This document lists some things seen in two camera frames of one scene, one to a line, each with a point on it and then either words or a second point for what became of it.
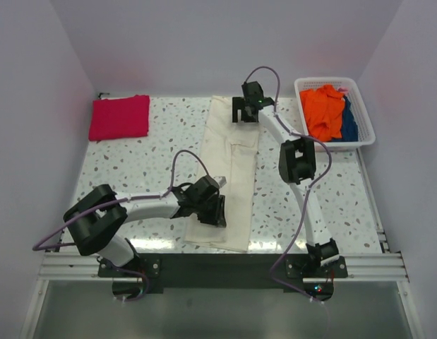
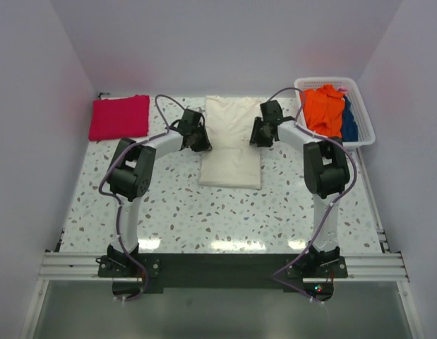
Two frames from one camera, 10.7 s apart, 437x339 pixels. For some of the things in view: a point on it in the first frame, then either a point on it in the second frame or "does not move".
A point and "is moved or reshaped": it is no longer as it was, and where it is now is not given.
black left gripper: x=217 y=217 -> x=205 y=145
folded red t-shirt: x=119 y=118 does not move
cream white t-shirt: x=228 y=150 is moved or reshaped
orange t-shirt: x=324 y=109 does not move
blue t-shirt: x=349 y=127 does not move
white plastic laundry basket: x=366 y=132 does not move
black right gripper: x=238 y=103 -> x=255 y=139
